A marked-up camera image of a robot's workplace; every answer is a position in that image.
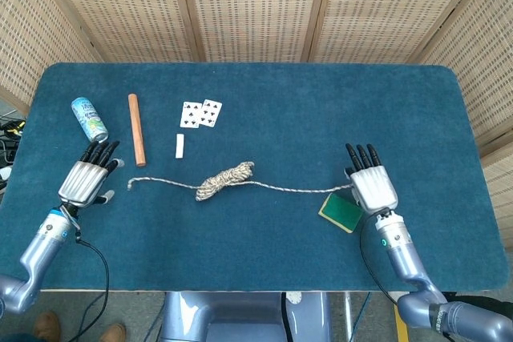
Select woven bamboo screen panel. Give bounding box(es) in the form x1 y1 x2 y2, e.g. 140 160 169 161
479 149 513 251
0 0 101 107
308 0 495 65
34 0 205 64
176 0 333 64
416 0 513 147

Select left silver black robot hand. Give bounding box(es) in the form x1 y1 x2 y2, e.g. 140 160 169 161
59 140 125 209

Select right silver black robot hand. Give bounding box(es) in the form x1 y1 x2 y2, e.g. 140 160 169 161
343 143 401 215

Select green yellow scouring sponge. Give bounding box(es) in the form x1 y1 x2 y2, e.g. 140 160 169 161
317 192 364 235

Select light blue drink can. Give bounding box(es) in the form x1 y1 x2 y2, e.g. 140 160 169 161
71 96 110 145

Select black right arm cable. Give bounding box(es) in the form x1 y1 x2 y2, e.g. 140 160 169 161
358 216 402 307

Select dark blue felt table mat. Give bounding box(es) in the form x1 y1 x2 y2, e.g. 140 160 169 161
0 62 510 293

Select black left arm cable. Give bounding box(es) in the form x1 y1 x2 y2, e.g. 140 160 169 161
59 207 111 342

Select blue-grey robot torso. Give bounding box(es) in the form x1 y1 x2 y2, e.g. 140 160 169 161
159 292 333 342

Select brown wooden round stick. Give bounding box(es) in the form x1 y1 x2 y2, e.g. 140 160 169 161
127 93 147 167

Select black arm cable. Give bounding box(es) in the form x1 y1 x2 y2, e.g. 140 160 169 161
358 216 402 307
59 207 111 342

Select black floor cable tangle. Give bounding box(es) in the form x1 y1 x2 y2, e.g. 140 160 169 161
0 115 26 167

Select brown leather shoe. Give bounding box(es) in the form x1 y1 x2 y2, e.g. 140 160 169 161
99 321 127 342
34 312 62 341

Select clubs playing card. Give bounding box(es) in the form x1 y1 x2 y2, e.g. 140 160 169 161
180 101 203 130
199 99 224 128

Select beige braided rope bundle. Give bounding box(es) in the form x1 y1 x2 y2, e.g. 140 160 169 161
127 160 356 203

